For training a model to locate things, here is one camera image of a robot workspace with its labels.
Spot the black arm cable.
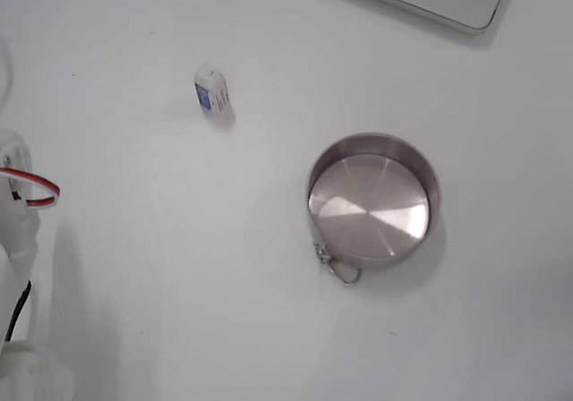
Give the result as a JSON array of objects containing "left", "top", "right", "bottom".
[{"left": 3, "top": 278, "right": 33, "bottom": 344}]

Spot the metal chain with ring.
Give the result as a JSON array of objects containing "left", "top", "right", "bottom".
[{"left": 312, "top": 235, "right": 363, "bottom": 286}]

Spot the small white and blue box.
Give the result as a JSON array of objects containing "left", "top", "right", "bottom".
[{"left": 192, "top": 60, "right": 237, "bottom": 124}]

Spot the red and white servo cable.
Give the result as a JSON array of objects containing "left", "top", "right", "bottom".
[{"left": 0, "top": 166, "right": 62, "bottom": 209}]

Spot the round metal bowl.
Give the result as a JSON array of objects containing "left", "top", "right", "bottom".
[{"left": 306, "top": 132, "right": 444, "bottom": 270}]

